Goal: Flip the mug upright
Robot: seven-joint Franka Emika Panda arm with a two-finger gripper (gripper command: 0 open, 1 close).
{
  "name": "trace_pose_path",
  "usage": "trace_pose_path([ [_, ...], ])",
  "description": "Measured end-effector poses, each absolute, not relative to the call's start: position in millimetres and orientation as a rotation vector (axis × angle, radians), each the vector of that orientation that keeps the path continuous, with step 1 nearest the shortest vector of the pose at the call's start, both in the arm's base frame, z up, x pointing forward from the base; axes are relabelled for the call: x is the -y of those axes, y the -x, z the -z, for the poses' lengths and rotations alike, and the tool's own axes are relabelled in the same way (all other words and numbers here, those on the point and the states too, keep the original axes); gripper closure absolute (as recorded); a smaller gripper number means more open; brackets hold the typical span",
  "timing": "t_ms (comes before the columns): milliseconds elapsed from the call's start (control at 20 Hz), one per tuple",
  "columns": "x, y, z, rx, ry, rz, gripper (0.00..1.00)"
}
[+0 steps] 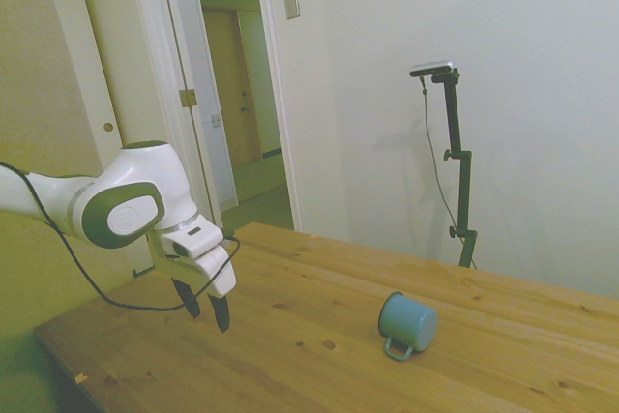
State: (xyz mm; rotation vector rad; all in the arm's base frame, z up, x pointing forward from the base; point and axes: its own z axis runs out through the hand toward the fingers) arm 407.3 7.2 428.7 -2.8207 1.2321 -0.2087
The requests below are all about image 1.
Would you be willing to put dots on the blue enamel mug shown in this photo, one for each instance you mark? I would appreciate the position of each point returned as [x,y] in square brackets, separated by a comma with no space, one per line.
[411,321]

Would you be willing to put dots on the black camera stand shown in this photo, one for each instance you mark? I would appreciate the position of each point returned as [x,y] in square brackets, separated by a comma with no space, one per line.
[464,190]

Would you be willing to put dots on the brass door hinge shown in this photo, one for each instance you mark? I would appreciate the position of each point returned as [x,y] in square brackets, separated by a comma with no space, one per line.
[188,97]

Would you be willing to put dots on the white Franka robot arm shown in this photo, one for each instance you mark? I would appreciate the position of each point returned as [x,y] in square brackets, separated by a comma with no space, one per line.
[135,176]

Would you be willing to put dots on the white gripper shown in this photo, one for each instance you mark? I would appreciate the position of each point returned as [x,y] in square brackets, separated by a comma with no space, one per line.
[213,268]

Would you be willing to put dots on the beige wall switch plate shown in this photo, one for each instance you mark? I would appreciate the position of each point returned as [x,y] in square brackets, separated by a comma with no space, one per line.
[290,2]

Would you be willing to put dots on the grey exterior camera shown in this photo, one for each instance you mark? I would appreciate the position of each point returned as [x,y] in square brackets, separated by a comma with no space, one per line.
[432,68]

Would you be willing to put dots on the white hallway door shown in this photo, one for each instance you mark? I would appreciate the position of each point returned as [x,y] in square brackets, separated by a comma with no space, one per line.
[208,166]

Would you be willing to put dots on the white open door leaf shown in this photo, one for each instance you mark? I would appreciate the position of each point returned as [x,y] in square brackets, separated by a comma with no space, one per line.
[130,45]

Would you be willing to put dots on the metal door latch plate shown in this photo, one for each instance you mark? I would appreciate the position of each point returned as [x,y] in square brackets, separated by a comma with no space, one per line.
[215,121]

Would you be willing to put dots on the white door frame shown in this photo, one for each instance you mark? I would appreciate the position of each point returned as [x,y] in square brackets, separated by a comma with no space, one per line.
[271,69]

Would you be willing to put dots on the brown wooden hallway door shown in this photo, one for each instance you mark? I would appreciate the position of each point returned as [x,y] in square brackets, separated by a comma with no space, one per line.
[227,94]

